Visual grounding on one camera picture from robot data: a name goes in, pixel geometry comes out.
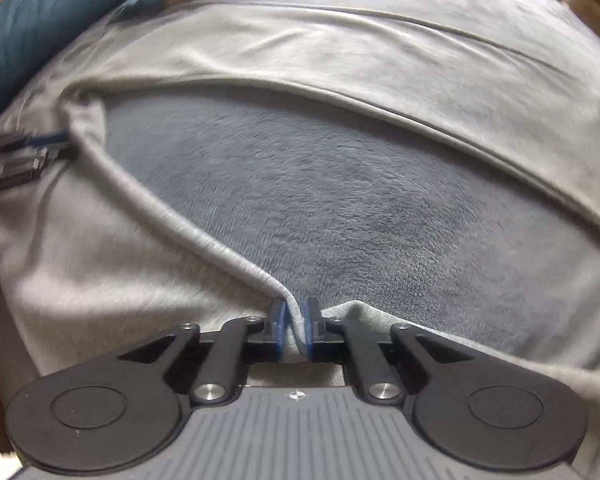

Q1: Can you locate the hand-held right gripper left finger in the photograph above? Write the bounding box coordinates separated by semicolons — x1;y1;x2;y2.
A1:
117;299;291;406

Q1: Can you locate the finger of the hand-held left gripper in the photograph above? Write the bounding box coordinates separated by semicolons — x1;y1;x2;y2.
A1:
0;147;63;183
0;131;72;153

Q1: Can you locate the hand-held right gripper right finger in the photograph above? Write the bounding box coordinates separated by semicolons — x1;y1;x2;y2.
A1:
305;298;478;406

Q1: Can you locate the grey sweatshirt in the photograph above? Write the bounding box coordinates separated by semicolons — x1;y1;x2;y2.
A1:
0;0;600;480

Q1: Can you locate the teal duvet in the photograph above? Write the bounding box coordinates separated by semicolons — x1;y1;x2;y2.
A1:
0;0;181;126

